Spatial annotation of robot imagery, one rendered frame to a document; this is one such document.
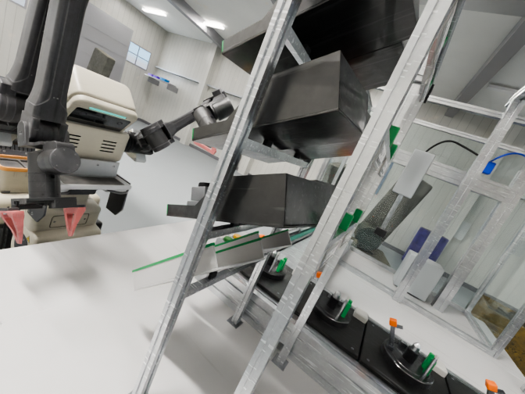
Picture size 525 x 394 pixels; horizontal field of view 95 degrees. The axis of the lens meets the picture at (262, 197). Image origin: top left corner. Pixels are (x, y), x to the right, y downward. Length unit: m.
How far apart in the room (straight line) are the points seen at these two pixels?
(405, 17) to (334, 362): 0.75
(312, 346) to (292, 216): 0.52
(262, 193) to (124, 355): 0.50
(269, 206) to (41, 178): 0.56
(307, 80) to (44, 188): 0.62
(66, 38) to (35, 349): 0.63
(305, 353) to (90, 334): 0.54
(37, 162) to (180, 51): 12.05
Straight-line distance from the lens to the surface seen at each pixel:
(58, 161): 0.68
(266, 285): 0.85
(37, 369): 0.69
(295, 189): 0.35
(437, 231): 1.63
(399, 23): 0.45
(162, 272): 0.53
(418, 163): 1.82
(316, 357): 0.81
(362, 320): 0.99
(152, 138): 1.07
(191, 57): 12.10
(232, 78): 10.39
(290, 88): 0.36
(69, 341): 0.72
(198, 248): 0.40
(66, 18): 0.74
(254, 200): 0.35
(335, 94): 0.32
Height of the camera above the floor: 1.40
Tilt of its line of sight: 12 degrees down
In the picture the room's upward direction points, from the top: 23 degrees clockwise
